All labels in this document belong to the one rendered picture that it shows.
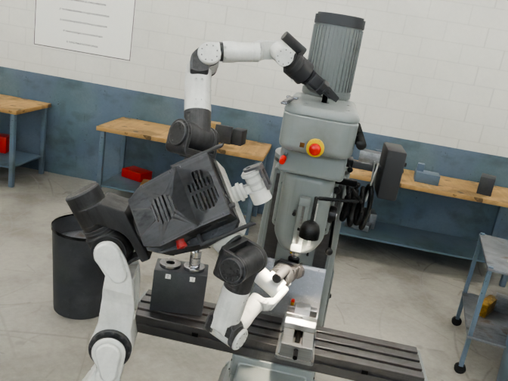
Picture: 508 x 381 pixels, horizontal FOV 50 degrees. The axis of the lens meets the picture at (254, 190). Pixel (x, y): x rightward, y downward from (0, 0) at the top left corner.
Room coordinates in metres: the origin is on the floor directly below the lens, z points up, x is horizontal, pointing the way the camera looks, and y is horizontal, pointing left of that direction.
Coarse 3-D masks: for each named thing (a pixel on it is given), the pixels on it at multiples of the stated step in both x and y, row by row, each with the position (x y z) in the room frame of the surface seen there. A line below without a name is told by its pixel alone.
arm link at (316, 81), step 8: (304, 64) 1.95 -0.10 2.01; (312, 64) 1.99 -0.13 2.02; (304, 72) 1.95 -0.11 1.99; (312, 72) 1.98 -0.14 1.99; (296, 80) 1.97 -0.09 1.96; (304, 80) 1.96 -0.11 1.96; (312, 80) 1.96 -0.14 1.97; (320, 80) 1.97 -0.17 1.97; (312, 88) 1.98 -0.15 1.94; (320, 88) 1.96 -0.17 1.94
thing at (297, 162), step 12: (288, 156) 1.91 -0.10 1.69; (300, 156) 1.91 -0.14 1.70; (312, 156) 1.90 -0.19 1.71; (324, 156) 1.90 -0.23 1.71; (288, 168) 1.91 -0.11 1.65; (300, 168) 1.91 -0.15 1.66; (312, 168) 1.90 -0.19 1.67; (324, 168) 1.90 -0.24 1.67; (336, 168) 1.90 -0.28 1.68; (336, 180) 1.90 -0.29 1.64
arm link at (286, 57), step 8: (288, 40) 1.94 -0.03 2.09; (296, 40) 1.96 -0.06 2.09; (272, 48) 1.96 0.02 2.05; (280, 48) 1.90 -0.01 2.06; (288, 48) 1.90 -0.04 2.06; (296, 48) 1.96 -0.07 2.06; (304, 48) 1.97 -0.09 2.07; (272, 56) 1.95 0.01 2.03; (280, 56) 1.90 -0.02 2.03; (288, 56) 1.91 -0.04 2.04; (296, 56) 1.96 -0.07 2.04; (280, 64) 1.91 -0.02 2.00; (288, 64) 1.91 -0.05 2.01; (296, 64) 1.94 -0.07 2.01; (288, 72) 1.95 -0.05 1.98; (296, 72) 1.94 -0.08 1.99
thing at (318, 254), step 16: (272, 176) 2.53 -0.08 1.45; (272, 192) 2.41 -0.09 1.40; (272, 208) 2.41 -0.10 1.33; (272, 224) 2.41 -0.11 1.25; (336, 224) 2.38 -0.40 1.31; (272, 240) 2.40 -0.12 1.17; (336, 240) 2.41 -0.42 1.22; (272, 256) 2.40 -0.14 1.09; (304, 256) 2.39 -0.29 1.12; (320, 256) 2.38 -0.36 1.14; (320, 320) 2.40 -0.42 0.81
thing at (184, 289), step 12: (156, 264) 2.08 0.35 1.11; (168, 264) 2.07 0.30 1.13; (180, 264) 2.09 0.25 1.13; (204, 264) 2.15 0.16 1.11; (156, 276) 2.02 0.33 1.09; (168, 276) 2.03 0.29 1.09; (180, 276) 2.03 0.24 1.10; (192, 276) 2.04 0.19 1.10; (204, 276) 2.04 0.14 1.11; (156, 288) 2.02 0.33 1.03; (168, 288) 2.03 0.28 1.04; (180, 288) 2.03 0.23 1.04; (192, 288) 2.04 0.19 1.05; (204, 288) 2.04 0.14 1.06; (156, 300) 2.02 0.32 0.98; (168, 300) 2.03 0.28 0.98; (180, 300) 2.03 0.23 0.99; (192, 300) 2.04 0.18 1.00; (180, 312) 2.03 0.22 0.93; (192, 312) 2.04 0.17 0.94
